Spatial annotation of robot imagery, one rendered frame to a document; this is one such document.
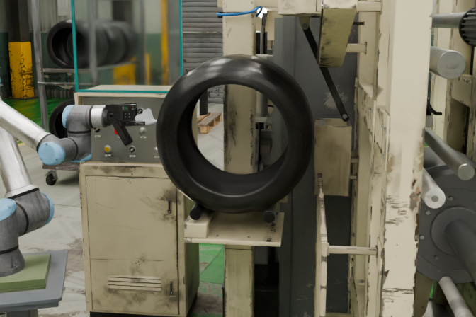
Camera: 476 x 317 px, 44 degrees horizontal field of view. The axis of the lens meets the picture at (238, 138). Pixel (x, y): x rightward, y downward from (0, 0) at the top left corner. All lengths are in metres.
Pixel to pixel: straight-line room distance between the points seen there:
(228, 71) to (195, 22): 9.92
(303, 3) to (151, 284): 1.88
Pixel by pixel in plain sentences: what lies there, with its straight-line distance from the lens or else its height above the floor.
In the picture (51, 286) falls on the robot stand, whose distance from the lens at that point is 2.50.
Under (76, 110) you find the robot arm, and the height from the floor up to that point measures 1.28.
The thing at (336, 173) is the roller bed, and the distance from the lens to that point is 2.49.
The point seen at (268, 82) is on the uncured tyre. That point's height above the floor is 1.40.
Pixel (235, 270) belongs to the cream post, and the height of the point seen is 0.52.
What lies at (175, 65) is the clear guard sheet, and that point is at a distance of 2.94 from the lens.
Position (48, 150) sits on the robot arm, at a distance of 2.30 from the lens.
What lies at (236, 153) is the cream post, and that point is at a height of 1.06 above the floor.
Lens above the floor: 1.62
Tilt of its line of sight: 11 degrees down
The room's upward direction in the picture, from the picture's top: straight up
